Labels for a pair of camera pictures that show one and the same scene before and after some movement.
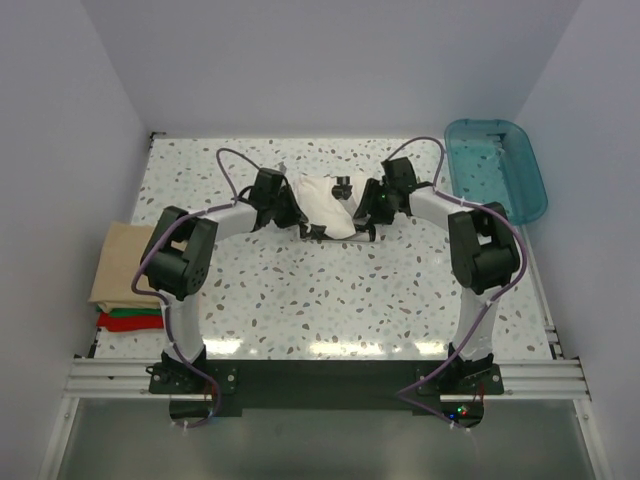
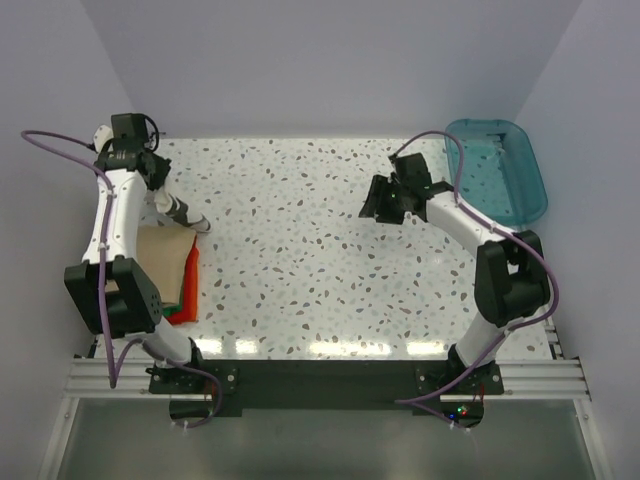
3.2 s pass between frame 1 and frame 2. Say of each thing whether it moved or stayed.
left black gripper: moved
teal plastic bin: stayed
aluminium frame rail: stayed
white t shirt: moved
